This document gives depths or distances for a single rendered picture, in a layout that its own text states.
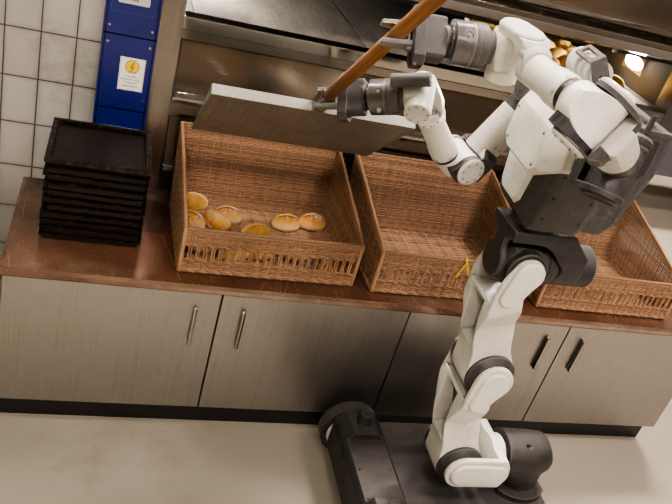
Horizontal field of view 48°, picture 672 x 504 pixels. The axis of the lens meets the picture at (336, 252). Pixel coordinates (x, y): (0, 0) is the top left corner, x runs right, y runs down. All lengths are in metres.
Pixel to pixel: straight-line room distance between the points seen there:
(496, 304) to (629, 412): 1.34
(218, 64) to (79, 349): 0.98
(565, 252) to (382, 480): 0.89
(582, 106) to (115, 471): 1.71
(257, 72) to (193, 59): 0.21
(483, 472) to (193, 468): 0.89
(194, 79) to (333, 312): 0.86
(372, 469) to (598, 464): 1.08
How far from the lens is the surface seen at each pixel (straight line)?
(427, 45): 1.52
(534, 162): 1.78
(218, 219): 2.44
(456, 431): 2.29
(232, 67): 2.53
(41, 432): 2.56
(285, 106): 1.97
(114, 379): 2.45
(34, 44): 2.51
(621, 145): 1.45
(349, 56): 2.57
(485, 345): 2.09
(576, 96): 1.41
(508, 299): 1.96
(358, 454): 2.42
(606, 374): 2.99
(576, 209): 1.86
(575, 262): 2.02
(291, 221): 2.55
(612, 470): 3.18
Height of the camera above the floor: 1.83
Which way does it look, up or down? 29 degrees down
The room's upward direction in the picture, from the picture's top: 17 degrees clockwise
